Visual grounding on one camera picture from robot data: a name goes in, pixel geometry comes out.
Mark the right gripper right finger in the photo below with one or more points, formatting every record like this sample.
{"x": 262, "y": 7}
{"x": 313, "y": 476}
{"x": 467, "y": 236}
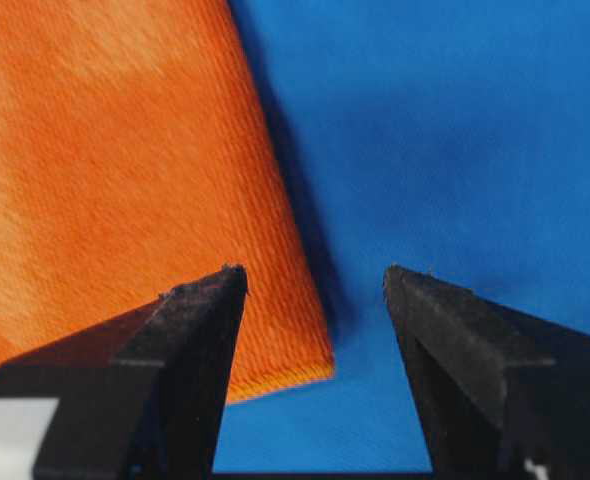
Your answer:
{"x": 500, "y": 394}

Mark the blue table cloth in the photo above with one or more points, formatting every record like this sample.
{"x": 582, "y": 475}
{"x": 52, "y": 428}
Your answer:
{"x": 449, "y": 137}

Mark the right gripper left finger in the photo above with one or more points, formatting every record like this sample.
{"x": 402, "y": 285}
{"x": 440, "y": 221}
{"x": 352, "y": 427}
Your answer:
{"x": 139, "y": 396}

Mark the orange towel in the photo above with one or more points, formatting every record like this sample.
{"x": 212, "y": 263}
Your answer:
{"x": 135, "y": 156}

